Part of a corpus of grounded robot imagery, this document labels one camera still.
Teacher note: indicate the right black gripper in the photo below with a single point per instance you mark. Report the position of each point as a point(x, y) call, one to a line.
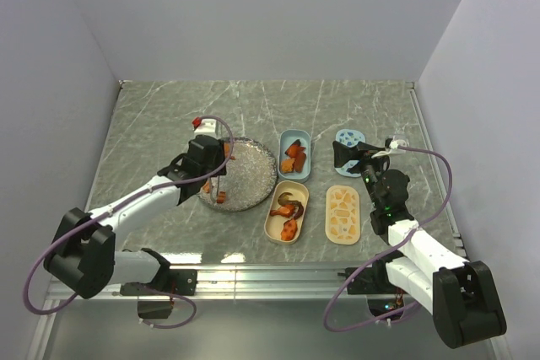
point(343, 154)

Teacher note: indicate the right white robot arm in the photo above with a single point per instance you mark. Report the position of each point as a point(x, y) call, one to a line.
point(460, 295)

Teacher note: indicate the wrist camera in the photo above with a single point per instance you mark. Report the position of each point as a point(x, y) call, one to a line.
point(205, 126)
point(396, 141)

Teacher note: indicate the orange fried cutlet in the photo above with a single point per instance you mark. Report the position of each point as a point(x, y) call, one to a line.
point(287, 165)

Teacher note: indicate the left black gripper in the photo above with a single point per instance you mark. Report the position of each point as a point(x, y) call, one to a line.
point(219, 158)

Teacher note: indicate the spotted orange food piece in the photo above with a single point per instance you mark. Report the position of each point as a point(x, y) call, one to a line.
point(289, 230)

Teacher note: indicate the dark glazed food piece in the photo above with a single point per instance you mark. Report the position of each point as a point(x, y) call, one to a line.
point(285, 199)

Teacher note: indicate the blue patterned lid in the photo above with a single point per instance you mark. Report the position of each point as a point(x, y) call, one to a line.
point(349, 138)

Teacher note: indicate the orange crab claw piece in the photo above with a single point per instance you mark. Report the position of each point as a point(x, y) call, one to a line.
point(294, 149)

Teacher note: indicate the beige lunch box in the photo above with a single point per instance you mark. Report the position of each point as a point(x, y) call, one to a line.
point(273, 225)

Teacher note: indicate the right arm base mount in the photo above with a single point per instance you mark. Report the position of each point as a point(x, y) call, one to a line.
point(373, 284)

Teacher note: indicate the orange drumstick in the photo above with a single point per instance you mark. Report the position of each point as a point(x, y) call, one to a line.
point(286, 211)

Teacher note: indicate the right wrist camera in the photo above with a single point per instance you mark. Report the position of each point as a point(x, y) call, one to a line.
point(396, 141)

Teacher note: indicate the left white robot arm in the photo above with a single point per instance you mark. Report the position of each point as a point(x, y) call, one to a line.
point(84, 252)

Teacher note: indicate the aluminium frame rail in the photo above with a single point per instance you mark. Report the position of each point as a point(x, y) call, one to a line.
point(237, 282)

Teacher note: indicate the blue lunch box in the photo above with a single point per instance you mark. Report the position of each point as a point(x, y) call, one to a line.
point(286, 139)

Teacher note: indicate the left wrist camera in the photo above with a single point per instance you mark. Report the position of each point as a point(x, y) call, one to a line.
point(205, 126)

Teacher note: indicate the red-brown meat slab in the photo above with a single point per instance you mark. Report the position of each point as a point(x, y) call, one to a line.
point(299, 162)

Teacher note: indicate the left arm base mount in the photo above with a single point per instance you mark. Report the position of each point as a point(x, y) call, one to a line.
point(148, 273)

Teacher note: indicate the speckled round plate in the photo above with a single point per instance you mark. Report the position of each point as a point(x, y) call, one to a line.
point(250, 178)

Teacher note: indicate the beige patterned lid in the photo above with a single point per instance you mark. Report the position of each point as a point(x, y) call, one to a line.
point(342, 222)

